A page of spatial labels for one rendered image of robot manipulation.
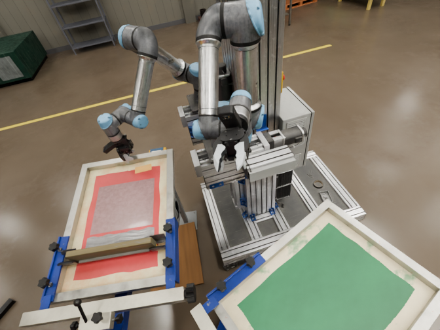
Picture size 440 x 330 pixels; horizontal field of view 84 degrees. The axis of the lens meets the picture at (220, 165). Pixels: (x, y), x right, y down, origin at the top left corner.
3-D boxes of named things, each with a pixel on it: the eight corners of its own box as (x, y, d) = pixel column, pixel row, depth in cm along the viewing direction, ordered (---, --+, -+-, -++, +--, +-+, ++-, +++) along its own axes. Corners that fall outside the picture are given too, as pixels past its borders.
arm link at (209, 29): (188, -2, 85) (189, 139, 88) (219, -5, 83) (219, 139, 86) (198, 16, 96) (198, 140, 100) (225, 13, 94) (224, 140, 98)
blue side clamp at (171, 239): (169, 224, 129) (165, 218, 124) (178, 222, 129) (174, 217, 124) (169, 285, 111) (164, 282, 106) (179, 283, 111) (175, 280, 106)
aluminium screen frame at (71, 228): (86, 167, 158) (82, 164, 155) (174, 152, 157) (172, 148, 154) (50, 305, 111) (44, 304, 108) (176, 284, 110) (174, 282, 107)
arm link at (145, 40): (169, 33, 119) (150, 130, 132) (154, 31, 124) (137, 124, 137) (150, 23, 109) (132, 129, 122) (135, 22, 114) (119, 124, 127)
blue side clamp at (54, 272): (67, 241, 130) (58, 236, 124) (75, 239, 130) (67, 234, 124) (50, 304, 112) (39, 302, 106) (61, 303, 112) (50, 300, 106)
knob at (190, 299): (183, 286, 107) (179, 283, 101) (196, 284, 107) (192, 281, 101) (183, 306, 102) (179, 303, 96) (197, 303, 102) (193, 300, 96)
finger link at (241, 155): (252, 179, 63) (247, 156, 70) (247, 164, 59) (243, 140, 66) (240, 182, 64) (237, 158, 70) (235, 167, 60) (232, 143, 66)
